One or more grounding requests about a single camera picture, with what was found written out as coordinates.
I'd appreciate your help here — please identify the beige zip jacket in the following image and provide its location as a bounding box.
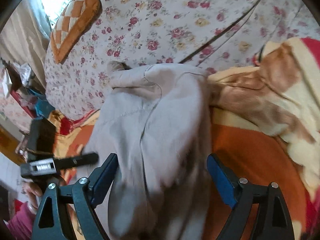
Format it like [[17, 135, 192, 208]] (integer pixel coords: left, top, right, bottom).
[[84, 61, 211, 239]]

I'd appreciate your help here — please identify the person's left hand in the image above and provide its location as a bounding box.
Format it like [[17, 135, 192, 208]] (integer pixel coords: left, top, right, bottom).
[[22, 181, 43, 214]]

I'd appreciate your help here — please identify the teal plastic bag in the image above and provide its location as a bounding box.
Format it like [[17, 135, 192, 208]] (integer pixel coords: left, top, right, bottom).
[[27, 88, 55, 118]]

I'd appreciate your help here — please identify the orange red yellow blanket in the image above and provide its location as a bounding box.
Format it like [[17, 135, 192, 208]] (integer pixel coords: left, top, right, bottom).
[[47, 36, 320, 240]]

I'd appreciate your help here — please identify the orange checkered cushion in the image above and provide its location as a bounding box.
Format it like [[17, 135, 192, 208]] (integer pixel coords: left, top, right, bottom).
[[50, 0, 101, 63]]

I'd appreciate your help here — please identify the floral quilt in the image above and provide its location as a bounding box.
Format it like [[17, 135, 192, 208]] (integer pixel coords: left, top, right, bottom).
[[44, 0, 319, 120]]

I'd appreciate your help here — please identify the red board by wall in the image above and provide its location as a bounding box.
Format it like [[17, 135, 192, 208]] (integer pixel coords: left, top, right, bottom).
[[10, 90, 37, 119]]

